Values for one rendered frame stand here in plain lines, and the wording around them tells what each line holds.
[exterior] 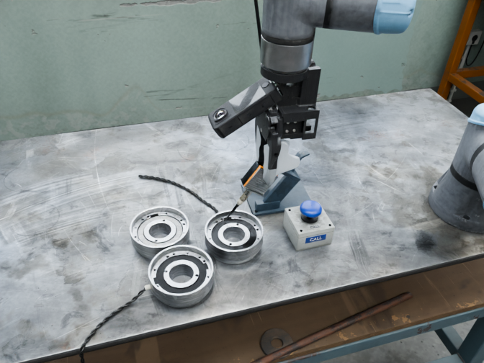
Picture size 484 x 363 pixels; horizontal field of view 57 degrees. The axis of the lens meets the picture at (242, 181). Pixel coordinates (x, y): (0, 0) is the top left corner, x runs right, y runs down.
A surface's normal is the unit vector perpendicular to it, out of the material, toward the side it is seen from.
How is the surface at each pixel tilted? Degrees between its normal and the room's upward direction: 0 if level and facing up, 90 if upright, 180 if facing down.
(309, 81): 90
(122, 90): 90
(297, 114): 90
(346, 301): 0
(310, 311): 0
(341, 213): 0
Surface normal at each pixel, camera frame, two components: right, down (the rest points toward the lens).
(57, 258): 0.04, -0.78
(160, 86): 0.29, 0.61
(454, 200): -0.76, 0.10
